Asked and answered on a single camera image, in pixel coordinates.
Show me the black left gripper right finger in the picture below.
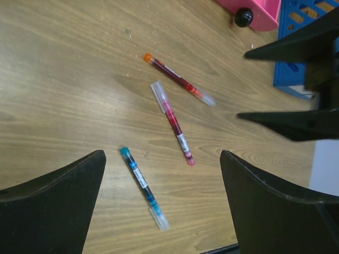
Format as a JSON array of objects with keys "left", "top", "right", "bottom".
[{"left": 220, "top": 151, "right": 338, "bottom": 253}]

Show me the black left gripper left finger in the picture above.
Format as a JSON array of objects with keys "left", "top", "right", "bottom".
[{"left": 1, "top": 150, "right": 106, "bottom": 253}]

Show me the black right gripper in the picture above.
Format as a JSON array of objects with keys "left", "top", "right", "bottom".
[{"left": 237, "top": 7, "right": 338, "bottom": 142}]

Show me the pink bottom drawer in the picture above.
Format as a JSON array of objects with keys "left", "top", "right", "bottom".
[{"left": 216, "top": 0, "right": 281, "bottom": 32}]

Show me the blue gel pen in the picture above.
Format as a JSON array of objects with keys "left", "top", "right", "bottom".
[{"left": 120, "top": 147, "right": 170, "bottom": 231}]

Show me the orange red gel pen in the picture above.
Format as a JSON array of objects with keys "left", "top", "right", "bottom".
[{"left": 144, "top": 53, "right": 216, "bottom": 107}]

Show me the blue magazine file rack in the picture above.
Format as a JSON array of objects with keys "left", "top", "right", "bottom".
[{"left": 273, "top": 0, "right": 338, "bottom": 100}]

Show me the pink gel pen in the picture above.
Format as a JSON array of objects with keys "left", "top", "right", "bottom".
[{"left": 150, "top": 81, "right": 195, "bottom": 166}]

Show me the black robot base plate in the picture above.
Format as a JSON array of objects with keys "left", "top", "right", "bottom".
[{"left": 201, "top": 243, "right": 240, "bottom": 254}]

